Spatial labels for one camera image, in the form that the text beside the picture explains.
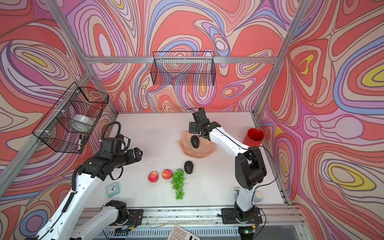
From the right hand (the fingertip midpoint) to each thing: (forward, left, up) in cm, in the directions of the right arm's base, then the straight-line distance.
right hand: (198, 129), depth 91 cm
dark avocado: (-19, +7, -11) cm, 23 cm away
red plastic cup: (-7, -32, -1) cm, 33 cm away
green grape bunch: (-29, +13, -11) cm, 33 cm away
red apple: (-25, +27, -10) cm, 38 cm away
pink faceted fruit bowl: (-6, -4, -13) cm, 15 cm away
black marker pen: (-15, +59, +12) cm, 62 cm away
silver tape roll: (-9, +57, +19) cm, 61 cm away
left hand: (-18, +33, +4) cm, 37 cm away
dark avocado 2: (-2, +2, -10) cm, 10 cm away
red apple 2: (-23, +19, -11) cm, 32 cm away
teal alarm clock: (-31, +49, -12) cm, 59 cm away
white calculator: (-51, +12, -13) cm, 54 cm away
